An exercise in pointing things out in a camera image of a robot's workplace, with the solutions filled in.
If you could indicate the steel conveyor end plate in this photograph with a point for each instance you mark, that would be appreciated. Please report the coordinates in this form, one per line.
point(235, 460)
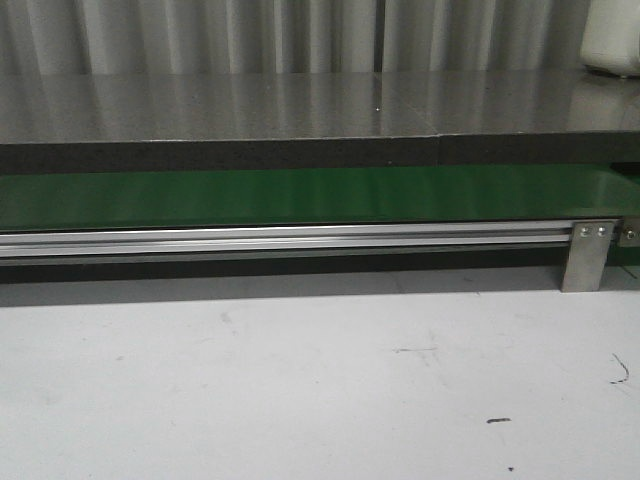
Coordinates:
point(629, 236)

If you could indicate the dark raised platform slab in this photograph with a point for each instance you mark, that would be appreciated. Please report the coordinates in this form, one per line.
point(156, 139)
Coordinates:
point(176, 122)

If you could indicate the aluminium conveyor side rail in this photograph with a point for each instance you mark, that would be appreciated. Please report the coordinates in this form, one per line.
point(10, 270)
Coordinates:
point(290, 238)

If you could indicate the grey pleated curtain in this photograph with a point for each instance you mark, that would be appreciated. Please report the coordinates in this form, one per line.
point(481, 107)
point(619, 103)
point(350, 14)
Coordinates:
point(233, 37)

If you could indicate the green conveyor belt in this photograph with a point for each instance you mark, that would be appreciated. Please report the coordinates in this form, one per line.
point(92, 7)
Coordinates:
point(103, 201)

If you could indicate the steel conveyor support bracket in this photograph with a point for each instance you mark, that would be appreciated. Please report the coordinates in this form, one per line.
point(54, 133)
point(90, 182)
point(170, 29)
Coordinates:
point(588, 252)

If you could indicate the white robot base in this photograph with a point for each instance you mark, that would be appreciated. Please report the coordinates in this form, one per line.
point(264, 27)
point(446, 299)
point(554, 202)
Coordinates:
point(610, 40)

